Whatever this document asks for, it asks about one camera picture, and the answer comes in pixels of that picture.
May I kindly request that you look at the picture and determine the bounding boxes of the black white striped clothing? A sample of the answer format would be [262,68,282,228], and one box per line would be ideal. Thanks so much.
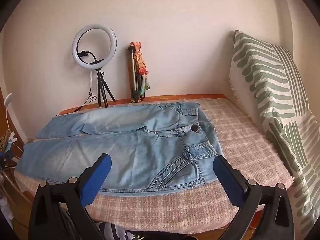
[99,221,155,240]

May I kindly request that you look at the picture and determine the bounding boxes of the light blue denim pants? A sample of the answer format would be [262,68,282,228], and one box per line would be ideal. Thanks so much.
[15,102,224,197]

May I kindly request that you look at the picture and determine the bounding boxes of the folded silver tripod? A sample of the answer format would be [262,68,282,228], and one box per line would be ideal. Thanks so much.
[128,46,145,103]

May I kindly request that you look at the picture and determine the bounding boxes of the green patterned white pillow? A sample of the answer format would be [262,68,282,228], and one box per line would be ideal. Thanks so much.
[229,30,320,230]

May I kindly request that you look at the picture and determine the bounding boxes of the folded tripod with colourful cloth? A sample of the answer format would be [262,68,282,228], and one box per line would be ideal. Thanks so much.
[129,41,151,97]

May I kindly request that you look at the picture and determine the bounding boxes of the pink checked blanket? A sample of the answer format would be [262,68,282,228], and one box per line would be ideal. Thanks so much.
[15,97,294,230]

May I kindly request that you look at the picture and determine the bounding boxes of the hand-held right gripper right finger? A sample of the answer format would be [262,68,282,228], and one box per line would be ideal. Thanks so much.
[212,155,293,240]

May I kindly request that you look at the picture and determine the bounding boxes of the white ring light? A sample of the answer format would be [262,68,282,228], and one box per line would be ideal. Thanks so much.
[72,24,117,70]

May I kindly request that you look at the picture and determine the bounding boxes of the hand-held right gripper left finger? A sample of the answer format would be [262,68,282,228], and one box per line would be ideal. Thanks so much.
[29,153,112,240]

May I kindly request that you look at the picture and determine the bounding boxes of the black ring light cable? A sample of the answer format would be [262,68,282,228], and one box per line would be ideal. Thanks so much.
[56,69,97,116]

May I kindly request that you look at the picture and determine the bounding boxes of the small black tripod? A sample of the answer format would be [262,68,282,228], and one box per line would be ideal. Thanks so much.
[96,69,116,108]

